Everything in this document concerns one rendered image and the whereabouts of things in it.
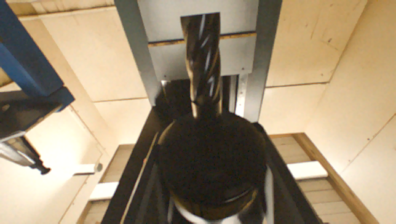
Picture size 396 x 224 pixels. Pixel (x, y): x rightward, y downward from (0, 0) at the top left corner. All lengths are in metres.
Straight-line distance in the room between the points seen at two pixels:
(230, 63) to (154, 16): 0.38
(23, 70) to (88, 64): 1.13
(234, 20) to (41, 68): 0.62
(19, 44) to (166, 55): 0.53
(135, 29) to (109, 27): 0.47
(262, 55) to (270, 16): 0.16
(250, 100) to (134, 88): 0.93
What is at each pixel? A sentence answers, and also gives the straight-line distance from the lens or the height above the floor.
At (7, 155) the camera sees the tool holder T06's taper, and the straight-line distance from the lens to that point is 0.35.
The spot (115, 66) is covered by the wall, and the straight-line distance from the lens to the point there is 1.32.
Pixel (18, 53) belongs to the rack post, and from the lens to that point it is 0.30.
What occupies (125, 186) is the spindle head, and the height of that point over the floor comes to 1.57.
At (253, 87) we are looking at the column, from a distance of 0.90.
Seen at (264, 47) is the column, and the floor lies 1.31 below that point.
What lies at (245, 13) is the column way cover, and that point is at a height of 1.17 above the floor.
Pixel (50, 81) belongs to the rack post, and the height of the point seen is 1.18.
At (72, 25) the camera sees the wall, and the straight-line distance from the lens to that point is 1.37.
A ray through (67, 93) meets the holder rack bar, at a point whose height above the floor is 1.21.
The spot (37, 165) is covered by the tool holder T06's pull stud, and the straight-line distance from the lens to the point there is 0.38.
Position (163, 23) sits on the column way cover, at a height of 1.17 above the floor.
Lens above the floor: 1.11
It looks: 37 degrees up
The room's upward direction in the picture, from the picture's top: 173 degrees clockwise
